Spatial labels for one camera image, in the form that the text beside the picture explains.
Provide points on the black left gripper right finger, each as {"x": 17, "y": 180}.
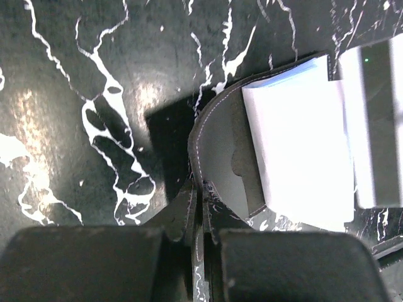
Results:
{"x": 243, "y": 264}

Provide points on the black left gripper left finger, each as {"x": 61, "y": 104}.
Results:
{"x": 151, "y": 262}

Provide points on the black leather card holder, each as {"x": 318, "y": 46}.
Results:
{"x": 279, "y": 142}

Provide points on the white credit card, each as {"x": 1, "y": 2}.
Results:
{"x": 372, "y": 83}

